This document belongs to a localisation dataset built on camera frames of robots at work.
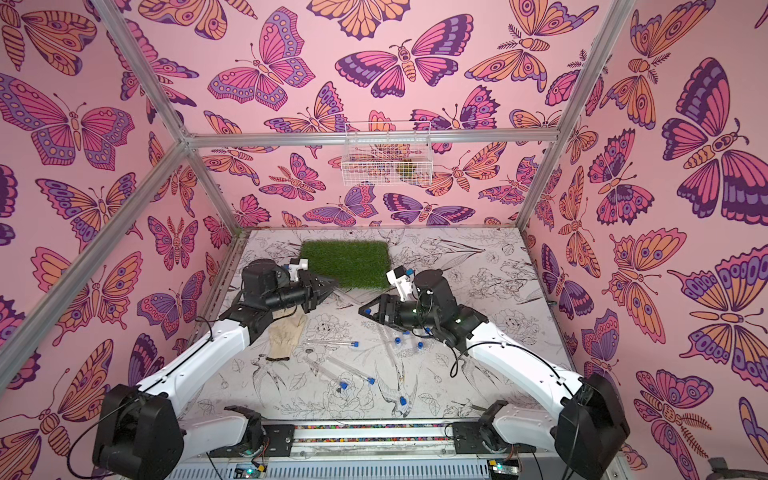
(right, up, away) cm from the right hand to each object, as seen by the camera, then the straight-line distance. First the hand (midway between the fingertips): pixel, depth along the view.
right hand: (368, 311), depth 71 cm
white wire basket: (+4, +46, +24) cm, 52 cm away
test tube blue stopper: (-5, -14, +19) cm, 24 cm away
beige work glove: (-28, -10, +21) cm, 36 cm away
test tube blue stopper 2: (-6, -20, +15) cm, 25 cm away
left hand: (-7, +7, +5) cm, 11 cm away
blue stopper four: (+8, -12, +19) cm, 24 cm away
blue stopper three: (+10, -10, +20) cm, 25 cm away
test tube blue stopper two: (+8, -20, +14) cm, 26 cm away
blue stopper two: (+14, -14, +18) cm, 27 cm away
